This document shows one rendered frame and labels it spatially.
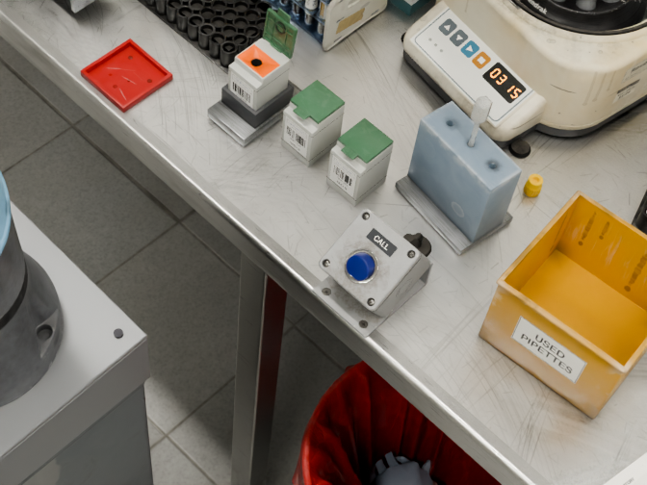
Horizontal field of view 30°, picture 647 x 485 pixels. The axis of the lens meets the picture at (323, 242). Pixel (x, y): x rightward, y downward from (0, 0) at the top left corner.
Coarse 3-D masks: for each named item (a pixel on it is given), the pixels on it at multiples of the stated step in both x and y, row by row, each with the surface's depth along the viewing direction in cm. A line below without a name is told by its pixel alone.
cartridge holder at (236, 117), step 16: (288, 80) 126; (224, 96) 123; (288, 96) 124; (208, 112) 124; (224, 112) 123; (240, 112) 123; (256, 112) 121; (272, 112) 123; (224, 128) 123; (240, 128) 122; (256, 128) 123
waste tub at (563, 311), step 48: (576, 192) 111; (576, 240) 115; (624, 240) 111; (528, 288) 116; (576, 288) 116; (624, 288) 115; (480, 336) 113; (528, 336) 107; (576, 336) 102; (624, 336) 113; (576, 384) 107
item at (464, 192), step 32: (448, 128) 114; (416, 160) 118; (448, 160) 113; (480, 160) 112; (416, 192) 120; (448, 192) 116; (480, 192) 112; (512, 192) 114; (448, 224) 118; (480, 224) 115
